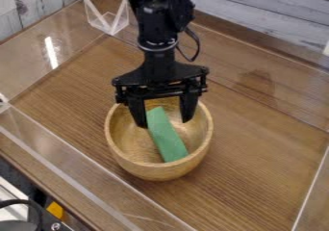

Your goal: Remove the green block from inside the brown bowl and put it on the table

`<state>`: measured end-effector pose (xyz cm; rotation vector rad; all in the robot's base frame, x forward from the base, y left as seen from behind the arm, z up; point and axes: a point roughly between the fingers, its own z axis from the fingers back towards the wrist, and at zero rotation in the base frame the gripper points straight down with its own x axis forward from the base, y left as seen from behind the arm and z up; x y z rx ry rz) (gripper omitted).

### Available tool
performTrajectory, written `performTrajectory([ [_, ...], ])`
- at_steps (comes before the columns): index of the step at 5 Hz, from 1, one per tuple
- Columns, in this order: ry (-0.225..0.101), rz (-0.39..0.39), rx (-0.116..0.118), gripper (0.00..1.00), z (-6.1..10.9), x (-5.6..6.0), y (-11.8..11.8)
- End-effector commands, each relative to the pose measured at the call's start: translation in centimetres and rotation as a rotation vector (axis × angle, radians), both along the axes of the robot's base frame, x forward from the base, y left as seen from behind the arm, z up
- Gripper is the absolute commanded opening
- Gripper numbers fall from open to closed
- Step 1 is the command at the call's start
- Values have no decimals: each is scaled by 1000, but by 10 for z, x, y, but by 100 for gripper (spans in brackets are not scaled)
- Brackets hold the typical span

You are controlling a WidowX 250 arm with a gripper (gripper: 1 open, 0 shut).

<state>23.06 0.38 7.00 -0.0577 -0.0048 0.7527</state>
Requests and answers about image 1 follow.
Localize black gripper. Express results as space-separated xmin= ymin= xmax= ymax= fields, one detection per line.
xmin=113 ymin=49 xmax=210 ymax=128

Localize green rectangular block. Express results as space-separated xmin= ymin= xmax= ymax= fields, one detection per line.
xmin=148 ymin=107 xmax=189 ymax=163

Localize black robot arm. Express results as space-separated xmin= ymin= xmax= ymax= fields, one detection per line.
xmin=113 ymin=0 xmax=210 ymax=128

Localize brown wooden bowl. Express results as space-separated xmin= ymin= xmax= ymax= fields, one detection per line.
xmin=105 ymin=98 xmax=214 ymax=181

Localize black device with yellow label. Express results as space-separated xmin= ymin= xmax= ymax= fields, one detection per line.
xmin=25 ymin=190 xmax=83 ymax=231

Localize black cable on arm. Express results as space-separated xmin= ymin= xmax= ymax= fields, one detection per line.
xmin=174 ymin=27 xmax=202 ymax=64

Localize clear acrylic corner bracket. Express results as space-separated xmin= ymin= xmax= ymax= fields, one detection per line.
xmin=83 ymin=0 xmax=130 ymax=36

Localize clear acrylic tray wall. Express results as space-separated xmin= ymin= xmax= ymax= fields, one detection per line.
xmin=0 ymin=100 xmax=197 ymax=231

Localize black cable bottom left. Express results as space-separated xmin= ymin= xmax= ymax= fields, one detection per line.
xmin=0 ymin=200 xmax=49 ymax=229

